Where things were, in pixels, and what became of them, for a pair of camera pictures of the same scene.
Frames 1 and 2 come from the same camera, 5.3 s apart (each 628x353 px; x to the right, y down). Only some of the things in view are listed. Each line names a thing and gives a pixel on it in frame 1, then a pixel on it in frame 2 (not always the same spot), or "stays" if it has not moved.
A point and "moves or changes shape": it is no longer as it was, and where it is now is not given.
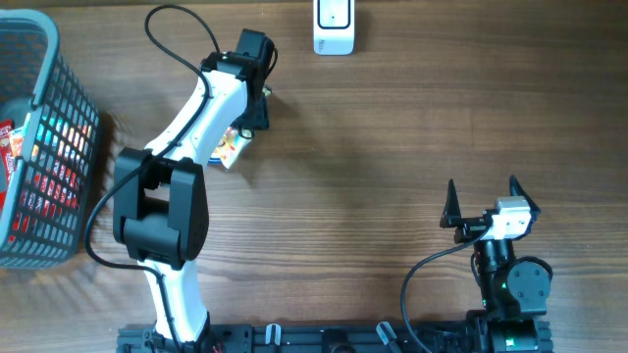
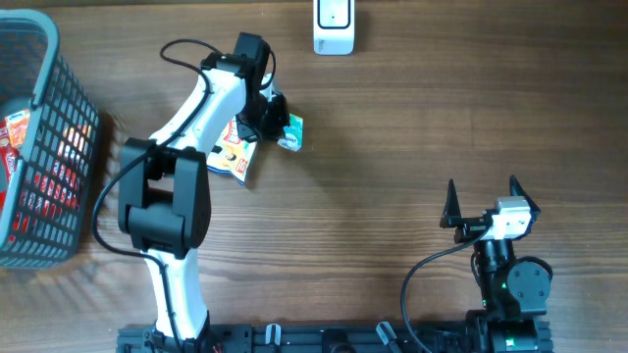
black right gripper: (470, 226) stays
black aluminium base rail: (353, 337) stays
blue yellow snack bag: (230, 148) moves or changes shape
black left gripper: (259, 120) -> (275, 129)
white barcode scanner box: (334, 27) stays
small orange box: (17, 141) moves or changes shape
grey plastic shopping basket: (42, 222) stays
